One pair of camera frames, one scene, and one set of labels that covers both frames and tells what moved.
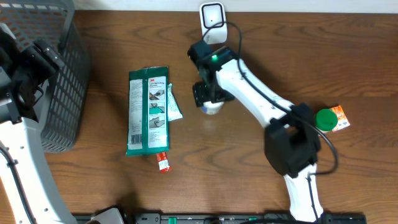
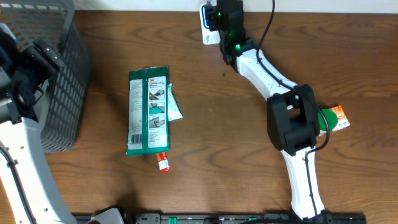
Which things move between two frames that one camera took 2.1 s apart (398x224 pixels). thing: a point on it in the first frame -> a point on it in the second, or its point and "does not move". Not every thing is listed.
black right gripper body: (203, 91) -> (212, 17)
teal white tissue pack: (174, 111) does not move
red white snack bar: (163, 162) does not move
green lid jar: (325, 120) does not move
